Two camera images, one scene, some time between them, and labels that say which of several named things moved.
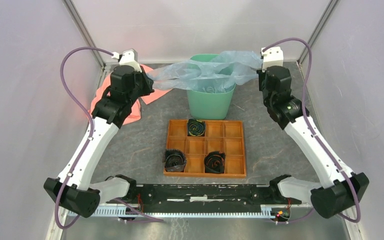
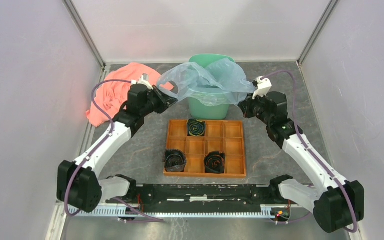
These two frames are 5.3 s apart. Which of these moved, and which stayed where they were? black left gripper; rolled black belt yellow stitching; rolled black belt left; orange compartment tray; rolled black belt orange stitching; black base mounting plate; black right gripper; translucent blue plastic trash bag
Moved: translucent blue plastic trash bag; black right gripper; black left gripper
Stayed: black base mounting plate; orange compartment tray; rolled black belt orange stitching; rolled black belt left; rolled black belt yellow stitching
